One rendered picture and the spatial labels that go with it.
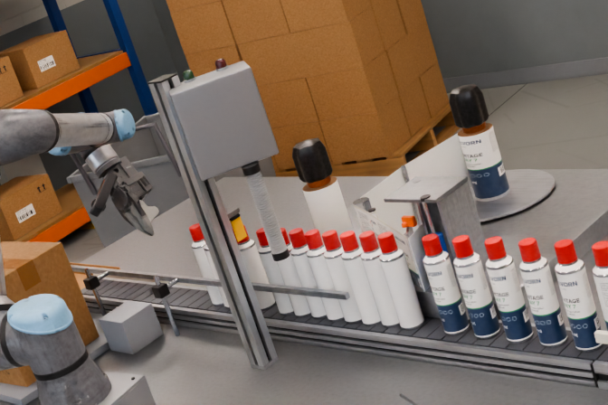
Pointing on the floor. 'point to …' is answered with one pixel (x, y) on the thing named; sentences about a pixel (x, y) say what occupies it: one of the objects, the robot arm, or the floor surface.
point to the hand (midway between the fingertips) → (147, 232)
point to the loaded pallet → (318, 48)
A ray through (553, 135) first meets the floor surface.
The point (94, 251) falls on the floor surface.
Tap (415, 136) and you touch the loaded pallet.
